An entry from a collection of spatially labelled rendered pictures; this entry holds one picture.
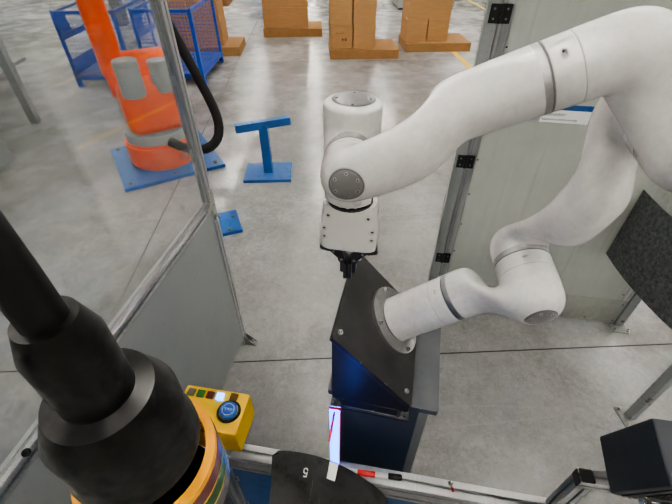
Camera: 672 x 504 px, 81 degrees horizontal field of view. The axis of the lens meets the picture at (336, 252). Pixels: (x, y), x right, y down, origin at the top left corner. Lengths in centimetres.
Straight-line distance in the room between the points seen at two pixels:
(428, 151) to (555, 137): 161
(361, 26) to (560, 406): 660
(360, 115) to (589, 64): 27
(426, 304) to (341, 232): 39
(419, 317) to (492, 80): 62
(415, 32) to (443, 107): 780
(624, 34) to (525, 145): 151
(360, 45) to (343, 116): 723
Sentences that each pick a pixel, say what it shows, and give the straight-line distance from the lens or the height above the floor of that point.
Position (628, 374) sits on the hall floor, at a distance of 281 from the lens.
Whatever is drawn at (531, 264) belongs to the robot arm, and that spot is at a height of 139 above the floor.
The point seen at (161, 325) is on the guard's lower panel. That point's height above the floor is 81.
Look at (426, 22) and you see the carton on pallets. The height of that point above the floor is 45.
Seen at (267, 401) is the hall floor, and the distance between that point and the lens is 224.
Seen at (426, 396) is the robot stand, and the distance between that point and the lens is 119.
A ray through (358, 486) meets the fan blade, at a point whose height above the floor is 115.
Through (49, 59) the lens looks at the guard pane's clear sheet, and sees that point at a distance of 117.
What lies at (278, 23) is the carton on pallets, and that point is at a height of 23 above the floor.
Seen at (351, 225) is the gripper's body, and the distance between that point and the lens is 66.
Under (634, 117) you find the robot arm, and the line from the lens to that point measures 65.
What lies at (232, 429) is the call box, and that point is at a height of 107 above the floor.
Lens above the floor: 194
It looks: 41 degrees down
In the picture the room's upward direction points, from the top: straight up
